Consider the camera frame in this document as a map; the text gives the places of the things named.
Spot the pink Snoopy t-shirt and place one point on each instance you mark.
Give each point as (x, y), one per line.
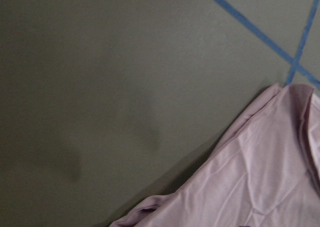
(264, 172)

